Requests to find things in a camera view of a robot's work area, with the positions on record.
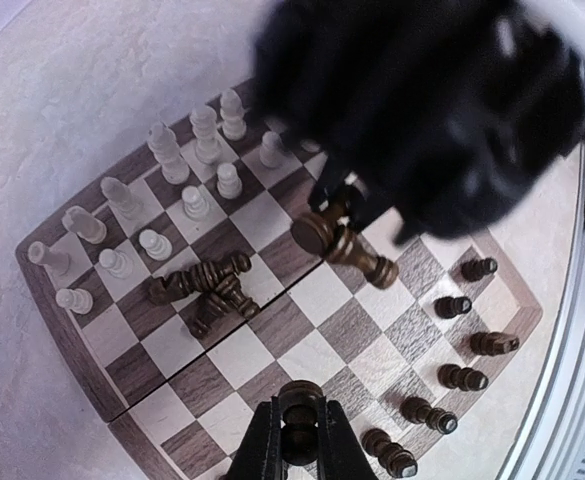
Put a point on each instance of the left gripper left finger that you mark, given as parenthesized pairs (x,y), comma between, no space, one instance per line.
(259,456)

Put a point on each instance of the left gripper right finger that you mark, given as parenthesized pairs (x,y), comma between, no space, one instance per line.
(340,456)

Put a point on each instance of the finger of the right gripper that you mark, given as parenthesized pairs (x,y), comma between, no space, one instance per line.
(331,186)
(369,202)

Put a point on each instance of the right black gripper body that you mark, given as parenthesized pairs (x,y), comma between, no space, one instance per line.
(456,108)

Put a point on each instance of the dark pawn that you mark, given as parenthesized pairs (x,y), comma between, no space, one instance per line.
(476,269)
(298,400)
(395,459)
(449,307)

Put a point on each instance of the dark king piece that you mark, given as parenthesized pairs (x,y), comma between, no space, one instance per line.
(321,234)

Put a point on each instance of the dark rook piece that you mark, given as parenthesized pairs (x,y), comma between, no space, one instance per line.
(494,343)

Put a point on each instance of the dark bishop piece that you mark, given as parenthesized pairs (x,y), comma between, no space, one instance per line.
(419,411)

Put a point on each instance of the dark queen piece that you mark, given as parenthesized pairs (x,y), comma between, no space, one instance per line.
(466,379)

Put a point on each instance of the pile of dark pieces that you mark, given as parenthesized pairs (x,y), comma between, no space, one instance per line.
(219,287)

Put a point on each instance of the wooden chess board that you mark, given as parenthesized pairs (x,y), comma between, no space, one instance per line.
(179,405)

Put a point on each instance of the white queen piece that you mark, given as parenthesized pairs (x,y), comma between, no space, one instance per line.
(203,120)

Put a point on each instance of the white king piece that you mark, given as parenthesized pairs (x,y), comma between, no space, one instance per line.
(163,144)

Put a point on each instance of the white rook right piece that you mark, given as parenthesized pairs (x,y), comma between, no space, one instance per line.
(40,254)

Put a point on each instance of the front aluminium rail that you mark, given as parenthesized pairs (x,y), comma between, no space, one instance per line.
(551,441)

